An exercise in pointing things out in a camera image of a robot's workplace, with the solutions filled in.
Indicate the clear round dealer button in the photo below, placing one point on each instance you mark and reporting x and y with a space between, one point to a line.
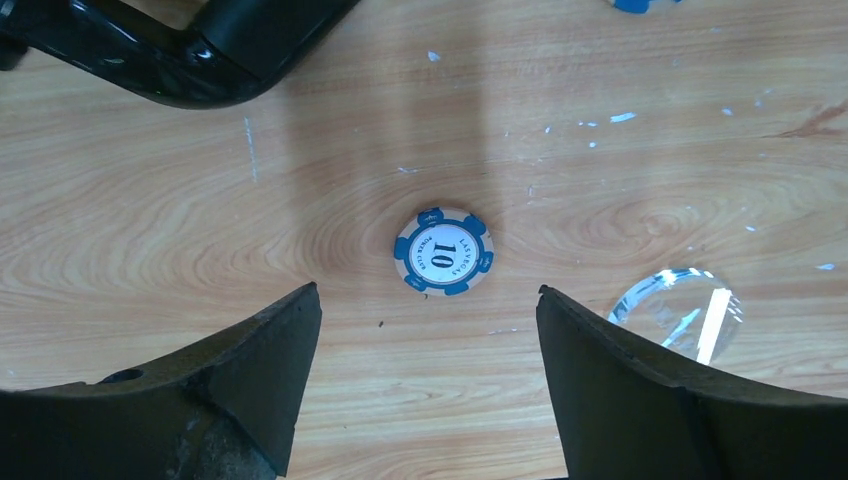
689 311

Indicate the black poker set case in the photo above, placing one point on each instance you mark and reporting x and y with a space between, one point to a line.
230 53

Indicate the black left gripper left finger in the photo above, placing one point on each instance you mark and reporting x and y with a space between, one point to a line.
224 407

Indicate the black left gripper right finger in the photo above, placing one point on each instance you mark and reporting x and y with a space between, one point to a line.
627 408

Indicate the blue dealer button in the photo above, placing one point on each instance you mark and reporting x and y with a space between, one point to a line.
640 7

